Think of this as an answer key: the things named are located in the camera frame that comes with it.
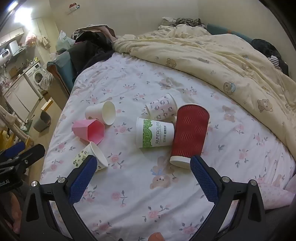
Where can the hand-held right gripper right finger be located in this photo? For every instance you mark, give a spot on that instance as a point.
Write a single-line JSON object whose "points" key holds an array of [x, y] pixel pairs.
{"points": [[204, 180]]}

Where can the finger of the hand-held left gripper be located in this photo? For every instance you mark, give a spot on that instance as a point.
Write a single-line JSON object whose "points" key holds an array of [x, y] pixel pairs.
{"points": [[13, 149], [33, 151]]}

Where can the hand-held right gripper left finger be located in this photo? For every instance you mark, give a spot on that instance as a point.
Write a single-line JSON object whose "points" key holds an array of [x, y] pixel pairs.
{"points": [[83, 180]]}

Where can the small music-note print paper cup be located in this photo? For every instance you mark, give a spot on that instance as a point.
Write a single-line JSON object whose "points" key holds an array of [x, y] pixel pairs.
{"points": [[93, 154]]}

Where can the red ribbed paper cup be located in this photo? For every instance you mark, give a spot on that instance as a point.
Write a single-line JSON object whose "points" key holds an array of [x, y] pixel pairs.
{"points": [[189, 136]]}

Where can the pink hexagonal plastic cup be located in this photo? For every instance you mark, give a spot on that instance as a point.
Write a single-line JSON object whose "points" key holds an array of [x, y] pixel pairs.
{"points": [[89, 133]]}

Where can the white paper cup green leaves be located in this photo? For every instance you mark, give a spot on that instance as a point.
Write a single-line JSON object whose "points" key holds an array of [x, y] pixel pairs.
{"points": [[153, 135]]}

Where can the plain white paper cup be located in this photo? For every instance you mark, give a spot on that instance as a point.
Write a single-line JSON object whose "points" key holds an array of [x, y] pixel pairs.
{"points": [[98, 113]]}

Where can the panda print paper cup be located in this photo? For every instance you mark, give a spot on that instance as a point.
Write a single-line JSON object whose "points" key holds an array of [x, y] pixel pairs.
{"points": [[161, 108]]}

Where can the person's left hand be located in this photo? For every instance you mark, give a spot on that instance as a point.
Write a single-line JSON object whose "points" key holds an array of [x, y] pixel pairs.
{"points": [[14, 210]]}

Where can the yellow drying rack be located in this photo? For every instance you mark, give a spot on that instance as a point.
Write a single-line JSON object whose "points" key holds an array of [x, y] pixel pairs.
{"points": [[8, 136]]}

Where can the grey trash bin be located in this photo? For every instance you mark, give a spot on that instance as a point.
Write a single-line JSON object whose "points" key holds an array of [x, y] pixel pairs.
{"points": [[41, 121]]}

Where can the cardboard box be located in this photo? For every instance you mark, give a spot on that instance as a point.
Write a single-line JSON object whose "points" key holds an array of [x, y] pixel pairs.
{"points": [[47, 104]]}

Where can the bed with floral sheet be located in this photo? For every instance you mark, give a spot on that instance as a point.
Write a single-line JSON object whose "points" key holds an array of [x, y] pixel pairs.
{"points": [[129, 201]]}

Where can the white floor cabinet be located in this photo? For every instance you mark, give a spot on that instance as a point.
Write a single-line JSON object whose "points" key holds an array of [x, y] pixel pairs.
{"points": [[22, 95]]}

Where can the light cloth on washing machine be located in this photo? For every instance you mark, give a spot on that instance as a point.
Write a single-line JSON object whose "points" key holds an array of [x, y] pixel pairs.
{"points": [[46, 81]]}

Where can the white washing machine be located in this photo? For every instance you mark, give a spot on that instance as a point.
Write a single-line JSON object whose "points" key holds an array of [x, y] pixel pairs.
{"points": [[34, 74]]}

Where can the blue bed end board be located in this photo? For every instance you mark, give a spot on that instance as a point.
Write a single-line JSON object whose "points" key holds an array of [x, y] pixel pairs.
{"points": [[61, 69]]}

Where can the white water heater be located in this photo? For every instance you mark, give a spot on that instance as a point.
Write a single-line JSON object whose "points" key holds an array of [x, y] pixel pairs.
{"points": [[5, 53]]}

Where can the silver range hood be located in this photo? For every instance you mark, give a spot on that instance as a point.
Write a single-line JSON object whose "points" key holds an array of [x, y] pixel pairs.
{"points": [[16, 47]]}

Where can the hanging beige towel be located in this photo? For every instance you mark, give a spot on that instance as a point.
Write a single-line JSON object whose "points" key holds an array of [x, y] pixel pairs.
{"points": [[44, 40]]}

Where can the pink flower bouquet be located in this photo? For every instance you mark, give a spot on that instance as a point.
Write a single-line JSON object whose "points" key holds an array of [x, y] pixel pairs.
{"points": [[31, 38]]}

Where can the white plastic bag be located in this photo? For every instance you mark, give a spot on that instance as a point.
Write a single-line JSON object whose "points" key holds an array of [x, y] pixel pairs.
{"points": [[62, 39]]}

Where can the dark clothes pile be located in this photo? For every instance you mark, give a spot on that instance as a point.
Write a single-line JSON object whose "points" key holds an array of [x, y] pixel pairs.
{"points": [[92, 52]]}

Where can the yellow bear print quilt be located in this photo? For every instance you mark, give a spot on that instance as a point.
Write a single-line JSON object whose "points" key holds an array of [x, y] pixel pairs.
{"points": [[208, 60]]}

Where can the striped cloth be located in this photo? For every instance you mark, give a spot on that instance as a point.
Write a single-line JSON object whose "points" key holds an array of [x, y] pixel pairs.
{"points": [[274, 60]]}

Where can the ceiling light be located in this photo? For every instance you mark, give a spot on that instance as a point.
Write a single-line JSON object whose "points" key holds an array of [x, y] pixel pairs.
{"points": [[19, 10]]}

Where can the black fluffy cloth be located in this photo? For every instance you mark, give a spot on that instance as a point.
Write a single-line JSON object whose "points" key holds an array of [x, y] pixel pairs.
{"points": [[270, 52]]}

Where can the blue headboard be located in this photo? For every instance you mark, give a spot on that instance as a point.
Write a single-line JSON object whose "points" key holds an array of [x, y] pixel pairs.
{"points": [[222, 29]]}

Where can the dark patterned cloth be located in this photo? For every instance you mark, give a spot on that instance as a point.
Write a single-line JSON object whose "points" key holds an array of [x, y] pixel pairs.
{"points": [[185, 22]]}

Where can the white wall cabinets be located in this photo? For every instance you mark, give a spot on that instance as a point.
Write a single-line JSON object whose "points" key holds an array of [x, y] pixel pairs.
{"points": [[11, 35]]}

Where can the red white wall ornament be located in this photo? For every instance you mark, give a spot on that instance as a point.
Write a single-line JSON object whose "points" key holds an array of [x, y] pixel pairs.
{"points": [[74, 5]]}

